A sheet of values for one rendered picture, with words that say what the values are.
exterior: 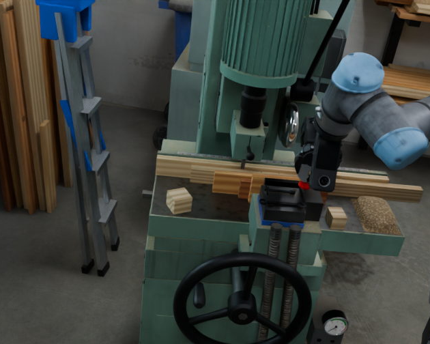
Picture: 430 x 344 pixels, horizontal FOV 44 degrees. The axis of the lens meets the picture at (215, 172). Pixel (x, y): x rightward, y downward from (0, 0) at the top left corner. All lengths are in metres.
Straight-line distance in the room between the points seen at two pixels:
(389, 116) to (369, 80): 0.06
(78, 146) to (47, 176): 0.61
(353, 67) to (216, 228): 0.52
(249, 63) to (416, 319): 1.67
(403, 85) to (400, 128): 2.39
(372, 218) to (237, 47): 0.51
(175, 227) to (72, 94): 0.90
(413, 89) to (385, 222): 2.01
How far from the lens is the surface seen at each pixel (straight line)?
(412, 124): 0.88
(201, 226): 1.22
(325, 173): 1.01
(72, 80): 1.97
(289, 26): 1.12
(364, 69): 0.89
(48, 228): 2.67
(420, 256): 2.91
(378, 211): 1.31
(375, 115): 0.87
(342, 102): 0.90
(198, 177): 1.32
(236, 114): 1.32
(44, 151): 2.58
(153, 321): 1.43
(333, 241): 1.28
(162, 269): 1.30
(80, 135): 2.04
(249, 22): 1.11
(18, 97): 2.48
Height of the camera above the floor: 1.60
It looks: 30 degrees down
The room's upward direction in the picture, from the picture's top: 8 degrees clockwise
